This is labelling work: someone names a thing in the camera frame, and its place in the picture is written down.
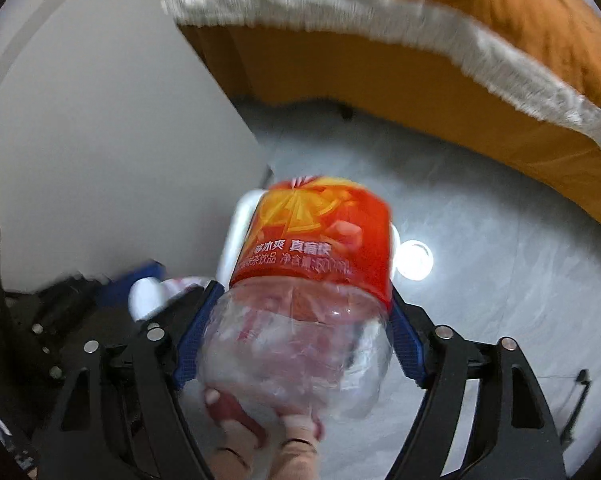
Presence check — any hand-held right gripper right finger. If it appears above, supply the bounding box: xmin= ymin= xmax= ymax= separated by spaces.
xmin=385 ymin=290 xmax=567 ymax=480

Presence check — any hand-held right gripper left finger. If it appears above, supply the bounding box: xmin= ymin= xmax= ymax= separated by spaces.
xmin=30 ymin=281 xmax=224 ymax=480

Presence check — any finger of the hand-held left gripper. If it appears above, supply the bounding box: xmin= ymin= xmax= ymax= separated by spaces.
xmin=3 ymin=272 xmax=112 ymax=391

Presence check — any clear plastic bottle orange label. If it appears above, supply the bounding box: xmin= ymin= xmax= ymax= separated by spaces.
xmin=198 ymin=175 xmax=396 ymax=422

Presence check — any white red packet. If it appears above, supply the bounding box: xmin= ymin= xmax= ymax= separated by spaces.
xmin=128 ymin=275 xmax=206 ymax=322

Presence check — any blue object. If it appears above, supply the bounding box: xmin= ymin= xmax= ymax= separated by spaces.
xmin=98 ymin=260 xmax=165 ymax=306

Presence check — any white panel board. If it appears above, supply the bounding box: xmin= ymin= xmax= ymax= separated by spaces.
xmin=0 ymin=0 xmax=274 ymax=293

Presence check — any thin black rod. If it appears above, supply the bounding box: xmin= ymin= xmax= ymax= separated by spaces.
xmin=559 ymin=369 xmax=592 ymax=443

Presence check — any orange blanket with white fringe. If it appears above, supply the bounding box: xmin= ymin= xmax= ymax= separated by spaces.
xmin=130 ymin=0 xmax=601 ymax=173

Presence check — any orange bed frame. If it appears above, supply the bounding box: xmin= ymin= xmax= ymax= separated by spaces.
xmin=178 ymin=24 xmax=601 ymax=242

